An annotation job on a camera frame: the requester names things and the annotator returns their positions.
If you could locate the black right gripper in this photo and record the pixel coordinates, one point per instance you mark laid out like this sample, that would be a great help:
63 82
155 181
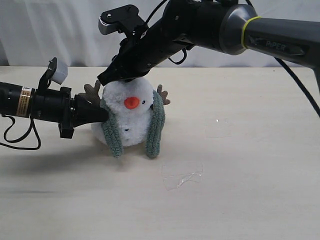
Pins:
136 58

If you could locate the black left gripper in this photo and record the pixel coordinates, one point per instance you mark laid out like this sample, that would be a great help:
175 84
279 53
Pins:
56 106

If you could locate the teal fuzzy scarf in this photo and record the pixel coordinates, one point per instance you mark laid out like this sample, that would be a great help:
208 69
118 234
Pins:
107 133

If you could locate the white plush snowman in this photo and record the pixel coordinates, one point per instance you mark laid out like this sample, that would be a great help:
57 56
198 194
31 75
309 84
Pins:
131 103

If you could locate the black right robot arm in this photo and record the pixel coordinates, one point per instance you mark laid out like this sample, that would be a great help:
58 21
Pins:
224 26

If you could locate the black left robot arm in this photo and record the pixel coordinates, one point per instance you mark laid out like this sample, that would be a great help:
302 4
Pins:
16 100

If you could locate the white backdrop curtain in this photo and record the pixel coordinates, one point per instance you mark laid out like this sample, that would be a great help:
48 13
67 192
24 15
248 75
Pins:
34 31

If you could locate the clear tape piece near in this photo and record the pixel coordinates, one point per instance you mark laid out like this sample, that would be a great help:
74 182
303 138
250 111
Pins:
175 174

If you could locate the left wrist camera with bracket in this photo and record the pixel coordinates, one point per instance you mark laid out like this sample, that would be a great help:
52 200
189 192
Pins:
56 71

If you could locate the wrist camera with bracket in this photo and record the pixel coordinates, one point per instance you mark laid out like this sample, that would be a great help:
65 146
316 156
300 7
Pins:
56 71
124 20

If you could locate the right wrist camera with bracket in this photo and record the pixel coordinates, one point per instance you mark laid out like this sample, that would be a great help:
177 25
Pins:
124 20

